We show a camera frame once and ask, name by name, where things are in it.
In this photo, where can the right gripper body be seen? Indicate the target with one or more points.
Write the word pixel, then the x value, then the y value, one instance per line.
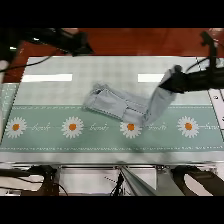
pixel 175 83

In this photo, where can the light blue shirt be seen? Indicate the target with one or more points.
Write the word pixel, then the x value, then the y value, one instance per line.
pixel 110 103

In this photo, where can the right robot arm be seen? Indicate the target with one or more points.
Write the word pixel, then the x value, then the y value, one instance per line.
pixel 208 78

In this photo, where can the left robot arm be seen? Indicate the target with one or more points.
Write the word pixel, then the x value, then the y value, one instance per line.
pixel 50 36

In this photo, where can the silver frame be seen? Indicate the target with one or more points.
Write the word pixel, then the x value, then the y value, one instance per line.
pixel 140 186

